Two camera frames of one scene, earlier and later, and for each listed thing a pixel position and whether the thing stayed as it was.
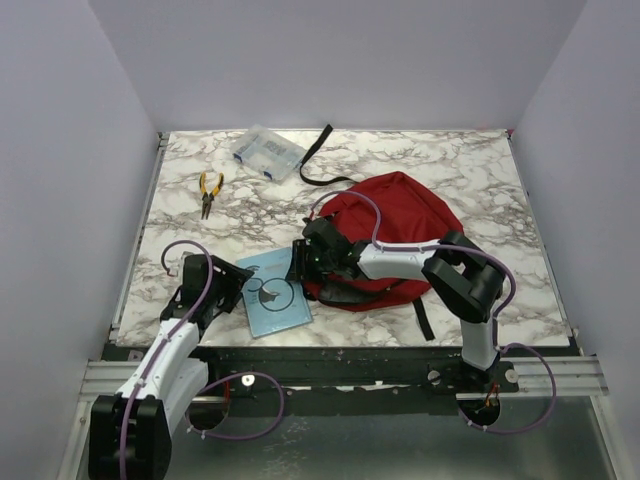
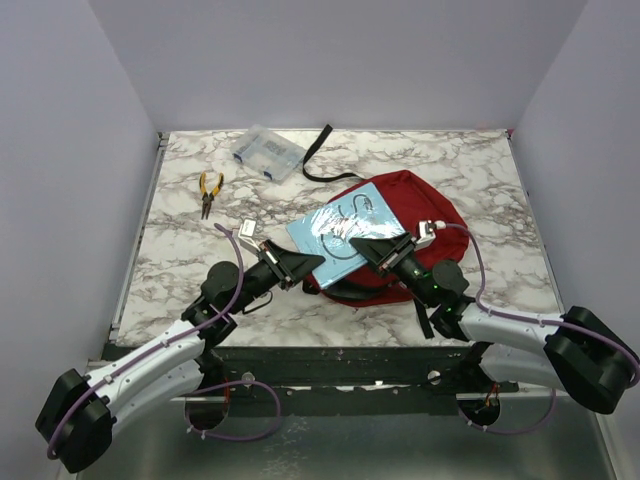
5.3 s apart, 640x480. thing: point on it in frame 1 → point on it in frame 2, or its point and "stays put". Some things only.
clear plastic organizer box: (268, 153) stays put
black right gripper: (299, 271) → (385, 254)
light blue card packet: (275, 303) → (326, 233)
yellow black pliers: (208, 199) stays put
